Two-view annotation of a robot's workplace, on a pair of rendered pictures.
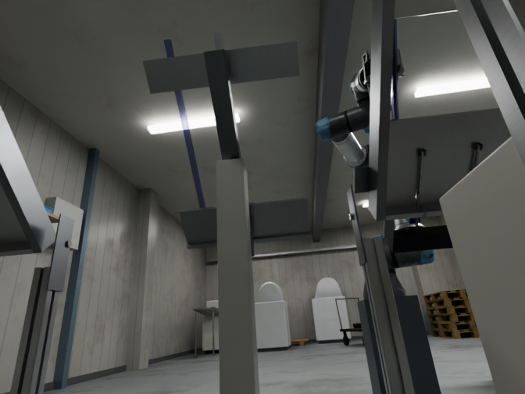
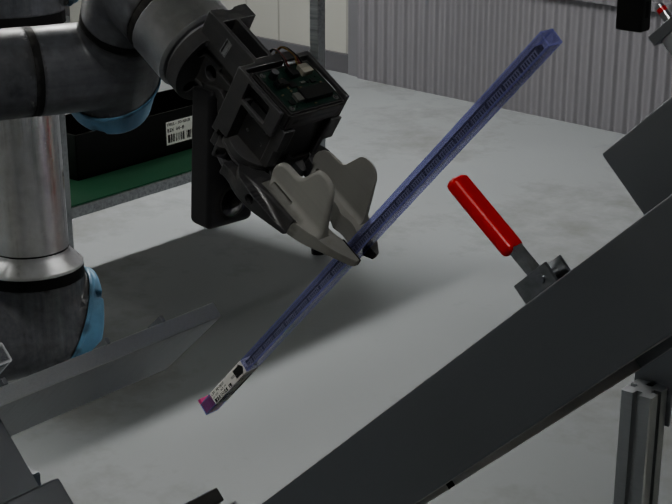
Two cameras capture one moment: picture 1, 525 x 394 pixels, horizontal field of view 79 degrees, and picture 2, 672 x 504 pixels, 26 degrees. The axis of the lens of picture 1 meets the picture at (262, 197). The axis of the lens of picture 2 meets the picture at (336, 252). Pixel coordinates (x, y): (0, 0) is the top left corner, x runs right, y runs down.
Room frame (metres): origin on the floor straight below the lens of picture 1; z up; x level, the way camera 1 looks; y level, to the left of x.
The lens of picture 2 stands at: (-0.02, 0.49, 1.37)
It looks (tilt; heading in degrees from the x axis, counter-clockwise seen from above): 20 degrees down; 307
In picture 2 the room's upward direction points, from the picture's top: straight up
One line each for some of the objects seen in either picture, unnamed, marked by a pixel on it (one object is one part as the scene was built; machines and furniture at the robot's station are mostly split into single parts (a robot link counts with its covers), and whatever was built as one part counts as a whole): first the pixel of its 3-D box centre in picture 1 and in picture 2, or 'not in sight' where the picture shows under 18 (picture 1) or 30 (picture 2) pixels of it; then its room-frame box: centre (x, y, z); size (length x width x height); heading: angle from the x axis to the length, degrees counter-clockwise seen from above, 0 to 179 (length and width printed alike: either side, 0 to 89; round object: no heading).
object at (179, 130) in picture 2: not in sight; (142, 128); (2.52, -2.07, 0.41); 0.57 x 0.17 x 0.11; 86
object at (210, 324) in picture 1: (218, 326); not in sight; (8.18, 1.29, 0.57); 2.36 x 0.59 x 1.13; 174
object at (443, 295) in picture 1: (457, 313); not in sight; (7.49, -4.04, 0.45); 1.28 x 0.87 x 0.90; 174
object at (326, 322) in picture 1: (329, 309); not in sight; (8.72, -1.49, 0.77); 0.90 x 0.71 x 1.54; 84
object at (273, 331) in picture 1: (271, 315); not in sight; (7.57, 0.00, 0.70); 0.72 x 0.64 x 1.40; 84
